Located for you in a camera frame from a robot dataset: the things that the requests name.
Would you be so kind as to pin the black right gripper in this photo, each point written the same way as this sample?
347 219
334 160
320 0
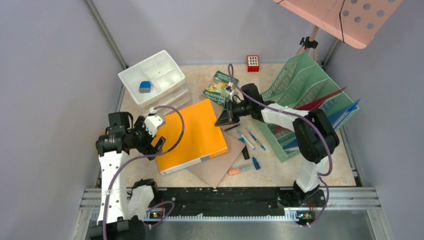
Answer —
228 116

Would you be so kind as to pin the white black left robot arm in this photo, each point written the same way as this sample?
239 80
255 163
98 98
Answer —
113 148

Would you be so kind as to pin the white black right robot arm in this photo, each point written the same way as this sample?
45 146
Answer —
315 136

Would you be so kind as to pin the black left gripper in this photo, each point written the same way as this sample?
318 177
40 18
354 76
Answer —
148 147

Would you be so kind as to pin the pink music stand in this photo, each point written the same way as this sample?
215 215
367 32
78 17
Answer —
354 22

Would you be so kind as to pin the green Treehouse paperback book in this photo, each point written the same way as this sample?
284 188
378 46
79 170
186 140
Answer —
215 90

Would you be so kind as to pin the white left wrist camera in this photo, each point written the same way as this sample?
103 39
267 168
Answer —
153 122

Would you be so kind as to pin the orange folder binder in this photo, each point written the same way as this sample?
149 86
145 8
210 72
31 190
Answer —
201 140

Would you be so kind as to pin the white plastic drawer organizer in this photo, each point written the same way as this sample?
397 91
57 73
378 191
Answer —
169 86

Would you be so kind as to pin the red grid pen holder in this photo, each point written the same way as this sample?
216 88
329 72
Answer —
253 64

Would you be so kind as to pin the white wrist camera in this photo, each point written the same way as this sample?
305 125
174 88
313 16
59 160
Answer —
229 90
153 122

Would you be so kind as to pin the red plastic folder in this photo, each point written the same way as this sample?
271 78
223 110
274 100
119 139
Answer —
318 101

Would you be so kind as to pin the green plastic file rack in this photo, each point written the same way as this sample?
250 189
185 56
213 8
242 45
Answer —
300 82

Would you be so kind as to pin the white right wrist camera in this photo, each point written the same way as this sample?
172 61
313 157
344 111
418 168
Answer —
229 90

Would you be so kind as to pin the blue clear gel pen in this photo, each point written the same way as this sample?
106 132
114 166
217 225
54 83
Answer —
256 140

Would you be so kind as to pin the white blue pen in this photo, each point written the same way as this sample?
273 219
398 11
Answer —
246 140

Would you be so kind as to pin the orange cap clear marker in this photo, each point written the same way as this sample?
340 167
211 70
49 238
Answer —
239 170

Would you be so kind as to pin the blue grey eraser block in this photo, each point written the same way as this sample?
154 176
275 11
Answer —
145 87

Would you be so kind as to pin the black marker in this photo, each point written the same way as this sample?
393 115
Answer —
245 153

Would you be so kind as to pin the dark purple pen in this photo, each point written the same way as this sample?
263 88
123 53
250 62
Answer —
232 127

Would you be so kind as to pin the blue marker cap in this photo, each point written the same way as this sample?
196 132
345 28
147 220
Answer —
256 164

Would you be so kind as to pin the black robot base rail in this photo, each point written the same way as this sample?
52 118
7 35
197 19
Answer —
238 196

